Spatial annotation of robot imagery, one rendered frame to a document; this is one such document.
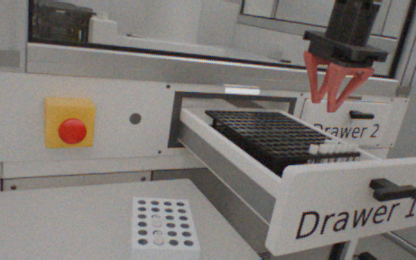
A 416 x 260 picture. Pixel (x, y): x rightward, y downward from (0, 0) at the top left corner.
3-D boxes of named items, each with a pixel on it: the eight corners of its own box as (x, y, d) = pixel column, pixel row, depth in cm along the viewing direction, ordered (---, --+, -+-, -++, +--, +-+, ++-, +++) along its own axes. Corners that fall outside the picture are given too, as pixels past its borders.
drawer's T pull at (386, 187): (416, 197, 46) (420, 188, 45) (378, 203, 42) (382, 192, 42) (392, 184, 49) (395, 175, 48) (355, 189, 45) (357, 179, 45)
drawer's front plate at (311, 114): (380, 143, 98) (392, 105, 94) (299, 146, 84) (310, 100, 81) (374, 142, 99) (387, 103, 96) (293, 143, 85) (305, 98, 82)
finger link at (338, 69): (323, 119, 49) (346, 51, 45) (291, 99, 55) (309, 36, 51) (358, 118, 52) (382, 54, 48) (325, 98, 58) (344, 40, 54)
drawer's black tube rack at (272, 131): (349, 188, 61) (361, 153, 59) (265, 198, 53) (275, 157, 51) (272, 140, 79) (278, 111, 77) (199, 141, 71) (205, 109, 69)
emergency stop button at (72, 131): (87, 145, 55) (88, 120, 54) (59, 146, 53) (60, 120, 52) (83, 138, 58) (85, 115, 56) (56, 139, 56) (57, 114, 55)
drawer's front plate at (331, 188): (420, 225, 56) (445, 160, 53) (272, 257, 43) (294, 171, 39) (409, 218, 58) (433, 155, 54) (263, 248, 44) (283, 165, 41)
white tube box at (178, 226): (196, 274, 46) (200, 249, 45) (128, 273, 44) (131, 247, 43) (184, 220, 58) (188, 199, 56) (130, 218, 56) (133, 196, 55)
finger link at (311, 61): (320, 117, 50) (343, 50, 46) (289, 97, 55) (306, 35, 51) (355, 116, 53) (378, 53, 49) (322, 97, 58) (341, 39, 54)
